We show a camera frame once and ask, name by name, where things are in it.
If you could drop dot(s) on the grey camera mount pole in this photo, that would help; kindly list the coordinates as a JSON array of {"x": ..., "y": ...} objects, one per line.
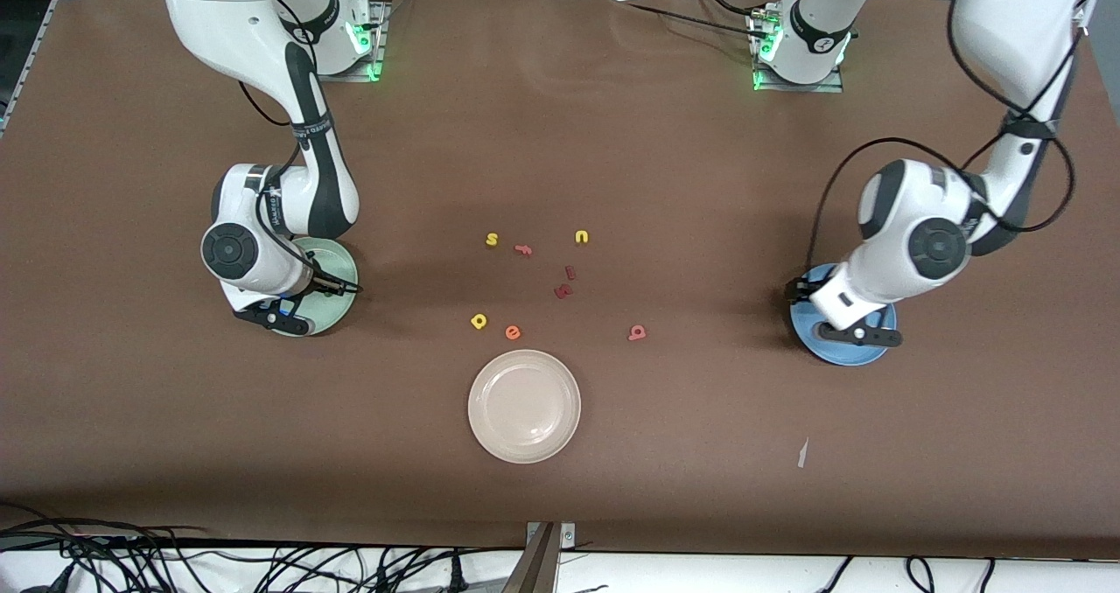
[{"x": 534, "y": 571}]

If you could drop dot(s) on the green plate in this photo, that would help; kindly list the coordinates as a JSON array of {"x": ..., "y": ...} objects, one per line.
[{"x": 332, "y": 313}]

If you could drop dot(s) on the blue plate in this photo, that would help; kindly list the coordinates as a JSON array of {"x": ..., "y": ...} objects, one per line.
[{"x": 844, "y": 357}]

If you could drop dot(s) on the grey paper scrap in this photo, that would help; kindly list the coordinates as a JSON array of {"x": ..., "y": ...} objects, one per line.
[{"x": 802, "y": 453}]

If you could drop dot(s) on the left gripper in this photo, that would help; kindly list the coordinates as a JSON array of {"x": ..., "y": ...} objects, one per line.
[{"x": 795, "y": 289}]

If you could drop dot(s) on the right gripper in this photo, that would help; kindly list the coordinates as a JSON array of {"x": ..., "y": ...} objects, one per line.
[{"x": 327, "y": 285}]

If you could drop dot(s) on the beige plate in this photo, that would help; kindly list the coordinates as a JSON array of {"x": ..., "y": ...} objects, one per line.
[{"x": 524, "y": 406}]

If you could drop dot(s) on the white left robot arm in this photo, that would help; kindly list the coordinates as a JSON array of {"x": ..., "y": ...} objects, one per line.
[{"x": 1015, "y": 24}]

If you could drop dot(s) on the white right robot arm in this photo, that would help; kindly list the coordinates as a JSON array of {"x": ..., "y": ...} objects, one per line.
[{"x": 223, "y": 16}]

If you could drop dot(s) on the pink letter a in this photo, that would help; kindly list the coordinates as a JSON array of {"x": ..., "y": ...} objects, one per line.
[{"x": 637, "y": 332}]

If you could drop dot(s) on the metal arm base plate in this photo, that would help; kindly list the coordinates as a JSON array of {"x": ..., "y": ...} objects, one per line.
[
  {"x": 787, "y": 87},
  {"x": 363, "y": 77}
]

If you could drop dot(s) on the dark red letter k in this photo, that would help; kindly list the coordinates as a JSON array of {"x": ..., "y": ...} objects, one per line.
[{"x": 563, "y": 291}]

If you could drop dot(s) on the brown table cover sheet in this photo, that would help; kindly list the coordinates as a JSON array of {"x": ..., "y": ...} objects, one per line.
[{"x": 560, "y": 138}]

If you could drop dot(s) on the metal table clamp bracket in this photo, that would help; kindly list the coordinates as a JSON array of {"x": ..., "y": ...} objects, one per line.
[{"x": 567, "y": 536}]

